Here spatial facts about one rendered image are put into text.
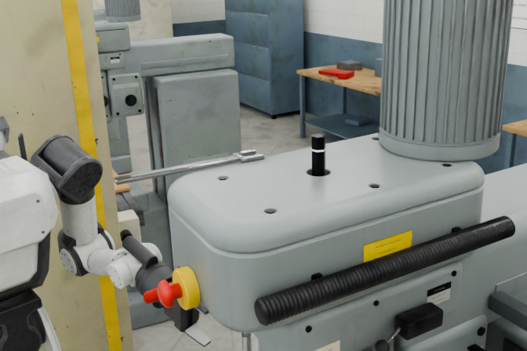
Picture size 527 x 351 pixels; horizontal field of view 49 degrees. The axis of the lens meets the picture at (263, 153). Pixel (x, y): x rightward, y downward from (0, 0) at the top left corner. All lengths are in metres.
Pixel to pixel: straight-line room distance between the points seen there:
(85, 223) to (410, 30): 1.01
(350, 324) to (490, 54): 0.46
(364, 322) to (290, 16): 7.50
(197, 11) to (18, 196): 9.31
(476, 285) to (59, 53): 1.87
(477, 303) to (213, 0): 9.82
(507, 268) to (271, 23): 7.18
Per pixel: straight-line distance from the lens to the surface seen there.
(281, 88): 8.33
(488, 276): 1.09
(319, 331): 0.86
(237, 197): 0.81
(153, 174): 0.90
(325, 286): 0.77
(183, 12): 10.46
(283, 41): 8.24
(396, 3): 0.95
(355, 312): 0.88
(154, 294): 0.96
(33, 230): 1.42
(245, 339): 1.47
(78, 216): 1.58
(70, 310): 2.85
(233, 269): 0.74
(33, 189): 1.39
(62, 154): 1.51
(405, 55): 0.94
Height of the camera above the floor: 2.20
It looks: 19 degrees down
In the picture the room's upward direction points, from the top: 2 degrees counter-clockwise
